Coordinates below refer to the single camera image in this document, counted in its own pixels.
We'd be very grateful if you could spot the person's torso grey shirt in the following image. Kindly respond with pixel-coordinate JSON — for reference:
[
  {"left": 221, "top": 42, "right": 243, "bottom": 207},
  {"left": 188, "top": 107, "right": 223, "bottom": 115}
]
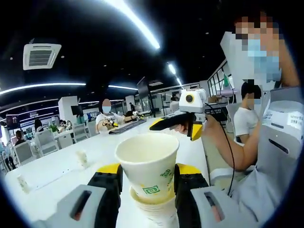
[{"left": 231, "top": 86, "right": 302, "bottom": 221}]

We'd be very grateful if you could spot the ceiling air conditioner unit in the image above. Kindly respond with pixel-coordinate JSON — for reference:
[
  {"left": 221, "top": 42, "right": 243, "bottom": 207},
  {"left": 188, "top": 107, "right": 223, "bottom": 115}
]
[{"left": 23, "top": 43, "right": 62, "bottom": 71}]

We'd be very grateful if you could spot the dark grey mat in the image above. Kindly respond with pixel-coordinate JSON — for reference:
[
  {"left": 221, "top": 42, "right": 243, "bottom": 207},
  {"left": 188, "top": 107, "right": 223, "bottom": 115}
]
[{"left": 108, "top": 119, "right": 147, "bottom": 135}]

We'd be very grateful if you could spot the stack of nested paper cups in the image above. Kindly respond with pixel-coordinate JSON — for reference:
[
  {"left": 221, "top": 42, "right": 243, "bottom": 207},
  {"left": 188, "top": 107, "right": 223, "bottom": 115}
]
[{"left": 129, "top": 186, "right": 179, "bottom": 228}]

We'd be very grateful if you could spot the dark red hanging display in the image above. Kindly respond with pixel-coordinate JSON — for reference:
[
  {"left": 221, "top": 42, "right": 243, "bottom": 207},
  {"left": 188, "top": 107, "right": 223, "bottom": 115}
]
[{"left": 6, "top": 114, "right": 21, "bottom": 130}]

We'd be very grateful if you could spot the green printed white paper cup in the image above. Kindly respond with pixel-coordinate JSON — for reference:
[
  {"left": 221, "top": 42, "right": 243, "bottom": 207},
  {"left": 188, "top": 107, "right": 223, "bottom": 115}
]
[
  {"left": 76, "top": 150, "right": 89, "bottom": 167},
  {"left": 17, "top": 174, "right": 31, "bottom": 193},
  {"left": 114, "top": 133, "right": 180, "bottom": 205}
]

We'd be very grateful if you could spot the black hanging display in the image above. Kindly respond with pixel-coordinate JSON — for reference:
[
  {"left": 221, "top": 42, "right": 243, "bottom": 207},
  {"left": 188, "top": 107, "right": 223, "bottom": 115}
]
[{"left": 137, "top": 76, "right": 150, "bottom": 98}]

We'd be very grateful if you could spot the white tall panel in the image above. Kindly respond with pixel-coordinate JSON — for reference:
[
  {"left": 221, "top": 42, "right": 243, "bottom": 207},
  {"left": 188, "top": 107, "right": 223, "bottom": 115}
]
[{"left": 220, "top": 31, "right": 244, "bottom": 95}]

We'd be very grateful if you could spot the white chest-worn device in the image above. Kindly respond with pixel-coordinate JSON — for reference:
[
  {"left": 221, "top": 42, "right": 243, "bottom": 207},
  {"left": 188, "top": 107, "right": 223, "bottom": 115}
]
[{"left": 260, "top": 99, "right": 304, "bottom": 160}]

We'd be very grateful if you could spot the purple roll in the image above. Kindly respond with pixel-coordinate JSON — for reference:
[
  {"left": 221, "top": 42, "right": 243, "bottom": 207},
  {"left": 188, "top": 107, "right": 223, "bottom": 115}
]
[{"left": 218, "top": 88, "right": 239, "bottom": 95}]

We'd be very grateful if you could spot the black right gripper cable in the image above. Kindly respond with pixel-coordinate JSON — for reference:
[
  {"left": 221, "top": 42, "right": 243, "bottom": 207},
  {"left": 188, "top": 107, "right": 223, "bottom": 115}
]
[{"left": 204, "top": 102, "right": 236, "bottom": 197}]

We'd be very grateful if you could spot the black monitor on stand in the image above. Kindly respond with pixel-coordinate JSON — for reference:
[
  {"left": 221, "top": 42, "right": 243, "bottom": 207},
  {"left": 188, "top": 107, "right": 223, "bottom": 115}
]
[{"left": 70, "top": 105, "right": 84, "bottom": 117}]

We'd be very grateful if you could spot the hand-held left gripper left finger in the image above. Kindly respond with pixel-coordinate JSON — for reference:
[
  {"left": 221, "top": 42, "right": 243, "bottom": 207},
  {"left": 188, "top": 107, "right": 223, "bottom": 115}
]
[{"left": 33, "top": 162, "right": 124, "bottom": 228}]

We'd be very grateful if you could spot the person's right hand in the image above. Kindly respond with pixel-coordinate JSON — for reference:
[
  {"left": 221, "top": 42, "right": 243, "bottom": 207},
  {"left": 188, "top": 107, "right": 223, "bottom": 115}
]
[{"left": 201, "top": 116, "right": 224, "bottom": 140}]

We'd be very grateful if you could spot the curved ceiling light strip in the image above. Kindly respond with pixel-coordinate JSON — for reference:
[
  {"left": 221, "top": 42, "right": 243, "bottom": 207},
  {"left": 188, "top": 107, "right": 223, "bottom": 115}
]
[{"left": 0, "top": 82, "right": 86, "bottom": 95}]

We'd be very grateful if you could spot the long ceiling light strip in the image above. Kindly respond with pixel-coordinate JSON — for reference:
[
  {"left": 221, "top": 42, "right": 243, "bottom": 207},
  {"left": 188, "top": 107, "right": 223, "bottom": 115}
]
[{"left": 103, "top": 0, "right": 161, "bottom": 50}]

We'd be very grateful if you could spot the white mesh office chair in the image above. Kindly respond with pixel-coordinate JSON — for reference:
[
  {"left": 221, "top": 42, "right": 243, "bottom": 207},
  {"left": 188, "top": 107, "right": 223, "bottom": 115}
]
[
  {"left": 72, "top": 123, "right": 91, "bottom": 141},
  {"left": 13, "top": 140, "right": 34, "bottom": 166},
  {"left": 225, "top": 104, "right": 238, "bottom": 141},
  {"left": 35, "top": 129, "right": 59, "bottom": 156}
]

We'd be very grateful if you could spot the white chair armrest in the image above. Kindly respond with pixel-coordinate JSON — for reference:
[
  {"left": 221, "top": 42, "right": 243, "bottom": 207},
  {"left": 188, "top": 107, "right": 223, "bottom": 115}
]
[{"left": 210, "top": 166, "right": 256, "bottom": 188}]

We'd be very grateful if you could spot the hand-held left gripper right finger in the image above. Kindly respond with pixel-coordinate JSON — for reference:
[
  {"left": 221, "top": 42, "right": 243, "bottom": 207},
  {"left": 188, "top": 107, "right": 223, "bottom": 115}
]
[{"left": 174, "top": 163, "right": 261, "bottom": 228}]

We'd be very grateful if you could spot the white table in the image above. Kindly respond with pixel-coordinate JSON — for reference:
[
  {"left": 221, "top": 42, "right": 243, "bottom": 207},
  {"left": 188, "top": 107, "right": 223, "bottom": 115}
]
[{"left": 4, "top": 117, "right": 211, "bottom": 228}]

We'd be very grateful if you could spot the segmented ceiling light strip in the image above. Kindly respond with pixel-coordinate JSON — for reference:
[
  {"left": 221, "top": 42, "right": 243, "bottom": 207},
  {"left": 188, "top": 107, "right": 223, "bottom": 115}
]
[{"left": 167, "top": 61, "right": 183, "bottom": 86}]

